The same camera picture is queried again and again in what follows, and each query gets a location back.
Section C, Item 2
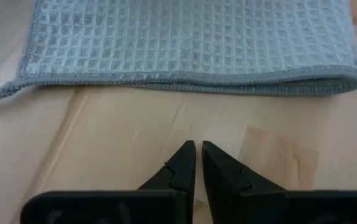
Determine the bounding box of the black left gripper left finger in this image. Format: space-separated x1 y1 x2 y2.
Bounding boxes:
19 139 197 224

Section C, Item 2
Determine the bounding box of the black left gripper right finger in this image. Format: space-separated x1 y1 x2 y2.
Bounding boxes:
202 140 357 224

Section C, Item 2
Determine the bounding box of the grey waffle microfiber towel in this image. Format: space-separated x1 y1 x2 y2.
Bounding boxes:
0 0 357 107

